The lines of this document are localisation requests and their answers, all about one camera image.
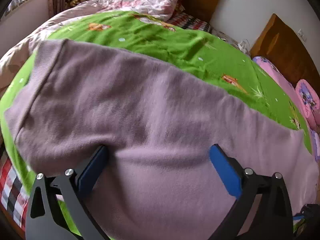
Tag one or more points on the folded pink quilt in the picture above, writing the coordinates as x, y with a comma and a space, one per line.
310, 103

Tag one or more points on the nightstand with floral cover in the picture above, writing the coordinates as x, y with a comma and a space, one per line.
227, 39

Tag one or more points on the pink floral quilt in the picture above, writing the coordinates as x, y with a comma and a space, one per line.
16, 56

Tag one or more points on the lilac knit pants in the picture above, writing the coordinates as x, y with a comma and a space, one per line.
159, 123

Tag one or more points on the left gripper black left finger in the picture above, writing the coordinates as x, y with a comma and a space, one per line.
44, 218

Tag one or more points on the right wooden headboard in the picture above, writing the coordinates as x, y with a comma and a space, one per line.
281, 45

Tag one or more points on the white power strip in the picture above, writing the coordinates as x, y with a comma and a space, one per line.
244, 46

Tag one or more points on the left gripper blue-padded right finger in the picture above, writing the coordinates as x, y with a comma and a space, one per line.
273, 218

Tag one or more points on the plaid mattress sheet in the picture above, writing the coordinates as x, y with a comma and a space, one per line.
186, 21

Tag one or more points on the pink bed sheet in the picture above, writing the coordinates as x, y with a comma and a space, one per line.
289, 89

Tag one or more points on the white wall switch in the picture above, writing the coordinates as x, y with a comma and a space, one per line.
302, 35

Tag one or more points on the green cartoon bed sheet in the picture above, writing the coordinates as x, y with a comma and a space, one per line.
198, 53

